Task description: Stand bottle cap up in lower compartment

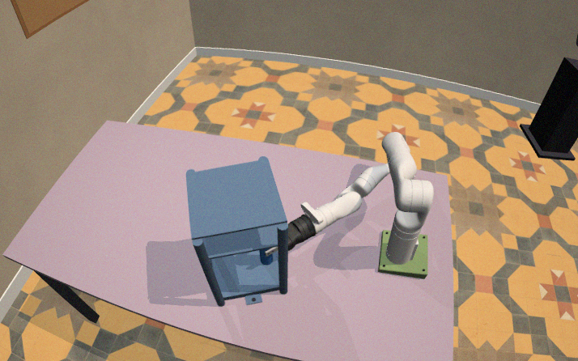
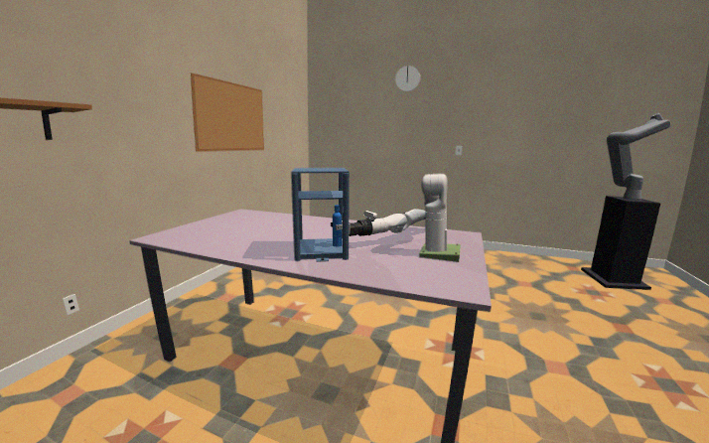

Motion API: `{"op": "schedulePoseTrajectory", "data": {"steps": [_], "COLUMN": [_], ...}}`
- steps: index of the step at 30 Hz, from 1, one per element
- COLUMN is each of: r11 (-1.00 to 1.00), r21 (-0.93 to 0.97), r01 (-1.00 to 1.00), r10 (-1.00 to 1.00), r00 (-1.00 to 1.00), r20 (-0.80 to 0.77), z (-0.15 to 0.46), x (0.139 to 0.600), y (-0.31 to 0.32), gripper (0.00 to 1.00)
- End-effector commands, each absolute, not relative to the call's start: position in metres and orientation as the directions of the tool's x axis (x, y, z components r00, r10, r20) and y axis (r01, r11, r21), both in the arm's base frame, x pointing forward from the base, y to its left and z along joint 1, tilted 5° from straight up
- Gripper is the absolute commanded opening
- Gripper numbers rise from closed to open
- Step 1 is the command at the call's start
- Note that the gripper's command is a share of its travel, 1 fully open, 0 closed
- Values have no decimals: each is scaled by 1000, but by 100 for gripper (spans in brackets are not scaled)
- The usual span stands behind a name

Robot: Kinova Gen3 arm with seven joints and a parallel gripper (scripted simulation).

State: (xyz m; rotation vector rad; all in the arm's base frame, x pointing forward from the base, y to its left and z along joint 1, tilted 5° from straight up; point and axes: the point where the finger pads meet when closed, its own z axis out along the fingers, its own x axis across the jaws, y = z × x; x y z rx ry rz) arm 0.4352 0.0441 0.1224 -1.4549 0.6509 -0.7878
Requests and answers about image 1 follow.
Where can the blue bottle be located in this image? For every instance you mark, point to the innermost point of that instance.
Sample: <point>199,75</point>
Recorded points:
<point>265,260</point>

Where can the blue shelving unit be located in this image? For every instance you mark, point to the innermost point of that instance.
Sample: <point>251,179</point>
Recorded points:
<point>241,198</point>

